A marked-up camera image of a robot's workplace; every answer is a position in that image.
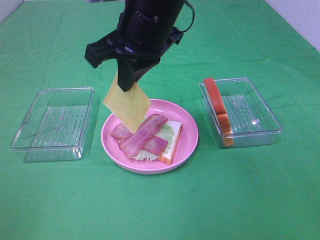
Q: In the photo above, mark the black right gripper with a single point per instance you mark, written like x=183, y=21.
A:
x=133, y=60

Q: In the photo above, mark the yellow cheese slice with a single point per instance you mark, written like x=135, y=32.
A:
x=129, y=107

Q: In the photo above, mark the pink bacon strip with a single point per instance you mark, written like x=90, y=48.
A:
x=154, y=146
x=132, y=144

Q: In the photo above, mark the green lettuce leaf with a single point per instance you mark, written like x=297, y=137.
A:
x=167, y=133

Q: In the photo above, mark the white bread slice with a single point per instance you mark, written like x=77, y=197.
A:
x=178, y=126
x=219, y=111

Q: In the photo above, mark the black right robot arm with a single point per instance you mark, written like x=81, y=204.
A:
x=145, y=31

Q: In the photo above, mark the clear left plastic tray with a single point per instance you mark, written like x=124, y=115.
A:
x=56, y=125

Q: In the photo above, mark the clear plastic tray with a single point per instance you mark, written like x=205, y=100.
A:
x=248, y=120
x=56, y=125

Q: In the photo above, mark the pink round plate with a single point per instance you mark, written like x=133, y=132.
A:
x=186, y=144

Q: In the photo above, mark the clear right plastic tray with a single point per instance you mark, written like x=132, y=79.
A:
x=248, y=120

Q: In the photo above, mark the green tablecloth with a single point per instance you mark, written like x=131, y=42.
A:
x=267, y=192

